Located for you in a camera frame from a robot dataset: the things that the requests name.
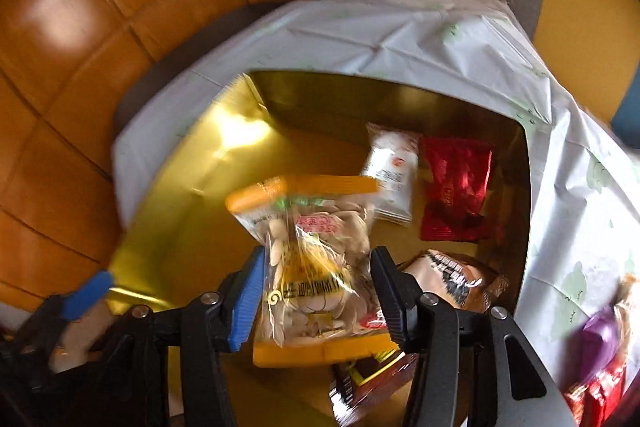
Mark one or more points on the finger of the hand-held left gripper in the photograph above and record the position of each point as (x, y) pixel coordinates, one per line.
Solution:
(90, 294)

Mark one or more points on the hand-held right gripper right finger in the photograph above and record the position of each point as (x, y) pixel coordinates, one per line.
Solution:
(387, 297)

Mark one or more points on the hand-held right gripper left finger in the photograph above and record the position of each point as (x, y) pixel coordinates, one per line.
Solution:
(247, 297)

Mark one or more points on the brown snack packet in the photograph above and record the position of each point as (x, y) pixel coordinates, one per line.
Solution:
(450, 274)

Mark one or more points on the clear orange seed packet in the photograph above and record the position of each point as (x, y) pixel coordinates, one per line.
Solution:
(320, 247)

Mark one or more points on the maroon box with gold lining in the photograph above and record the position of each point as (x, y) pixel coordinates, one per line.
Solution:
(210, 187)

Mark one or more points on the white and red snack packet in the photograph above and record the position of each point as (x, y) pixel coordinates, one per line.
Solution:
(392, 177)

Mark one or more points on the red foil snack packet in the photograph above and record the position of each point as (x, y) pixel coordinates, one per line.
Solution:
(455, 197)

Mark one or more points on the purple snack packet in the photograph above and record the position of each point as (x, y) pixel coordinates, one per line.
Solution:
(597, 342)

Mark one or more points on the large red snack packet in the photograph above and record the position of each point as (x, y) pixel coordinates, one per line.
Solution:
(600, 394)

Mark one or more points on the white tablecloth with green clouds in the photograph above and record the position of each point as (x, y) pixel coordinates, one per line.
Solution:
(425, 37)

